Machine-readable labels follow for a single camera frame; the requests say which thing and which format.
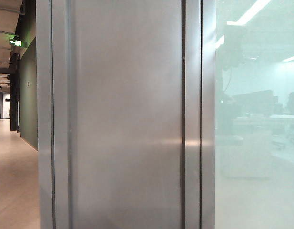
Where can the grey metal door panel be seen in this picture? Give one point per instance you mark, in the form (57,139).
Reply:
(127,119)

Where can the frosted glass partition pane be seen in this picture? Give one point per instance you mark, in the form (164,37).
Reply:
(256,167)

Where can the green illuminated exit sign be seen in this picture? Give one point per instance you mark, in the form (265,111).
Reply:
(17,42)

